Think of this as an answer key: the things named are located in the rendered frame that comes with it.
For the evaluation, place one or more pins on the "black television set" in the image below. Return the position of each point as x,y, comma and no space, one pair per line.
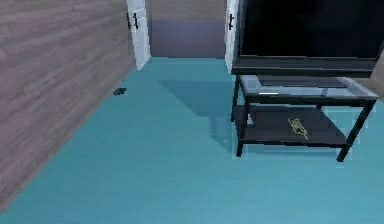
310,30

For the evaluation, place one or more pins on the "small dark flat object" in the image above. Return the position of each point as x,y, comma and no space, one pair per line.
119,91

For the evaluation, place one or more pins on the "black glass-top tv table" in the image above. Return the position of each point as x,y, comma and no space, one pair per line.
286,128

